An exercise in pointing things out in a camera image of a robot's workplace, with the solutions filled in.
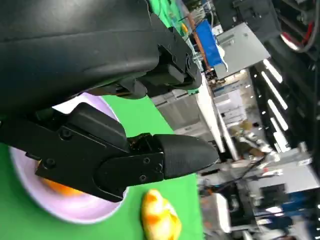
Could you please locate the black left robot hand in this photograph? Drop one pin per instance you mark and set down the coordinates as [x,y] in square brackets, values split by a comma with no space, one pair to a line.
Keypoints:
[75,50]

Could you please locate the orange and white bread roll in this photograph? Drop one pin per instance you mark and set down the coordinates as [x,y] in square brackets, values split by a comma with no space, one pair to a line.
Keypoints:
[160,217]
[62,190]

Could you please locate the green table cloth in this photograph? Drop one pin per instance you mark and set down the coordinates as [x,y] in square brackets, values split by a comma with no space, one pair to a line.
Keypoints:
[150,117]

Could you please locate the grey storage crate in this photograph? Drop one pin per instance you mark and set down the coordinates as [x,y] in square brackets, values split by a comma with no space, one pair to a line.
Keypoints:
[180,110]

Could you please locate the blue box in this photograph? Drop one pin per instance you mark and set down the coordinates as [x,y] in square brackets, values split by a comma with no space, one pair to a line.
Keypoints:
[207,42]

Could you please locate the lilac plate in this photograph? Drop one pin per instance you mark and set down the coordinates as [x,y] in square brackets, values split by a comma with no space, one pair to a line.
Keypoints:
[75,210]

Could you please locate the grey metal cabinet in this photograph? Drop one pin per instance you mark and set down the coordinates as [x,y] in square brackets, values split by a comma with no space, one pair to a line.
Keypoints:
[240,50]

